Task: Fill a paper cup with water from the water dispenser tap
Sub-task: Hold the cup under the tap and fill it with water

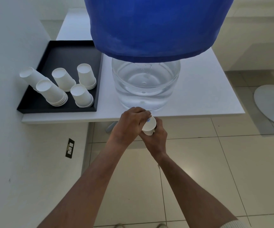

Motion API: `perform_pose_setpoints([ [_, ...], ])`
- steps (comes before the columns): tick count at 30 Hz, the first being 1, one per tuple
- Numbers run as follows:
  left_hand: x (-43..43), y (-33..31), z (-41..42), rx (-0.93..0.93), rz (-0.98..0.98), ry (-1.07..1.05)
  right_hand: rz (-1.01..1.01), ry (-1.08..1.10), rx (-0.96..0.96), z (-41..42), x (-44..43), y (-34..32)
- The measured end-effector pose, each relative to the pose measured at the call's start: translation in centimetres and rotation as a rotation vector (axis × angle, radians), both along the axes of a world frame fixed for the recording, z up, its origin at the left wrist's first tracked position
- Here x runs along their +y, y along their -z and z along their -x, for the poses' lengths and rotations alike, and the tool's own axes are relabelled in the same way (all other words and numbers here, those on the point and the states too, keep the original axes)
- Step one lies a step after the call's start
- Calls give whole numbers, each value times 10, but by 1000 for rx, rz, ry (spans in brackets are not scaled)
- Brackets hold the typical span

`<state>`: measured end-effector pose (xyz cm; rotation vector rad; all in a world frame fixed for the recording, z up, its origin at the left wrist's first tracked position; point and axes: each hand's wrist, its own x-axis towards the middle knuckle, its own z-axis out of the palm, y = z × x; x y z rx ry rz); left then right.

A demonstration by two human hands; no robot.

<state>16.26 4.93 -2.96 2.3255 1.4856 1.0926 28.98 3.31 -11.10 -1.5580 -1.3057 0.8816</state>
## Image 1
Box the white sleeve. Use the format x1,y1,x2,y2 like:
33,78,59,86
219,216,246,228

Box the black wall outlet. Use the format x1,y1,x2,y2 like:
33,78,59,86
66,138,75,159

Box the clear water jug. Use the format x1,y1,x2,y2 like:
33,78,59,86
111,56,181,111

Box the single white paper cup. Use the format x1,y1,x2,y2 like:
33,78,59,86
142,116,157,136

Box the grey round table base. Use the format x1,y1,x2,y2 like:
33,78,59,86
253,84,274,129

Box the blue cloth jug cover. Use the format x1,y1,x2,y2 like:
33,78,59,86
83,0,236,63

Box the black tray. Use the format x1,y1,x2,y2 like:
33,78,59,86
17,40,104,114

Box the person's left forearm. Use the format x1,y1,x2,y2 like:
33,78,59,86
37,137,137,228

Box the stack of white paper cups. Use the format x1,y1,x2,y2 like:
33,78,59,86
70,84,94,108
19,67,50,91
52,68,77,92
77,63,97,90
35,79,69,107

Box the grey table leg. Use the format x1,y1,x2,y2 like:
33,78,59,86
106,121,119,133

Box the person's left hand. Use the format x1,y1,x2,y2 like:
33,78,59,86
110,107,152,147

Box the person's right forearm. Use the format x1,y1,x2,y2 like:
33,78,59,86
150,151,238,228

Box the person's right hand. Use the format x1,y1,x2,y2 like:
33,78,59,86
142,118,168,160

